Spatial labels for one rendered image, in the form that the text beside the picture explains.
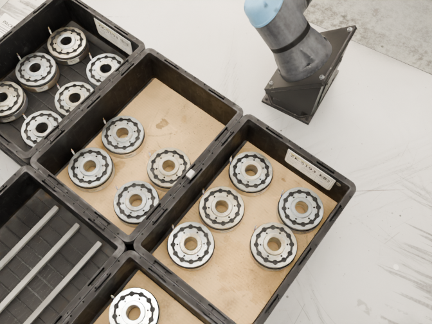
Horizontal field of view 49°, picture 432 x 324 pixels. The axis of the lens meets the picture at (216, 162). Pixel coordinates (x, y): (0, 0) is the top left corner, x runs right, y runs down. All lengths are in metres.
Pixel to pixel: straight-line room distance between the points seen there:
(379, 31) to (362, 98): 1.16
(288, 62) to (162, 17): 0.50
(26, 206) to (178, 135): 0.39
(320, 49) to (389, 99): 0.32
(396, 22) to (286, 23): 1.50
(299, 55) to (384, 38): 1.36
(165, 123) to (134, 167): 0.14
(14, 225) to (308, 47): 0.82
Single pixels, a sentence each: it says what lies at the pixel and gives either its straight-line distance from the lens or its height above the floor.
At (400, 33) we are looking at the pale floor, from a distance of 2.60.
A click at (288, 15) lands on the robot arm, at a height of 0.99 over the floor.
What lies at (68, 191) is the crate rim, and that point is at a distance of 1.04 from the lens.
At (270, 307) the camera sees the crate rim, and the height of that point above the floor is 0.92.
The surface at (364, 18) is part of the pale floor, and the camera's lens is 2.60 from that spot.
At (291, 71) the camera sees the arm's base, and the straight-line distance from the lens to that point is 1.23.
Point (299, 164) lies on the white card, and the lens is 1.08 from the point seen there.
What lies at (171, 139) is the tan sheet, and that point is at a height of 0.83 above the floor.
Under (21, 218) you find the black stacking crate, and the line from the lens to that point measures 1.16.
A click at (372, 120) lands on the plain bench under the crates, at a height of 0.70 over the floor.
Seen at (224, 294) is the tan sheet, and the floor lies 0.83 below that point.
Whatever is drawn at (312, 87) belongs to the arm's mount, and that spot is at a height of 0.87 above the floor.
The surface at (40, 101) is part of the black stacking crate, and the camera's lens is 1.28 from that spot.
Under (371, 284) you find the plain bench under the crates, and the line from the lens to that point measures 1.24.
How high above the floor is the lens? 1.86
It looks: 66 degrees down
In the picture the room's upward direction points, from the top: 2 degrees clockwise
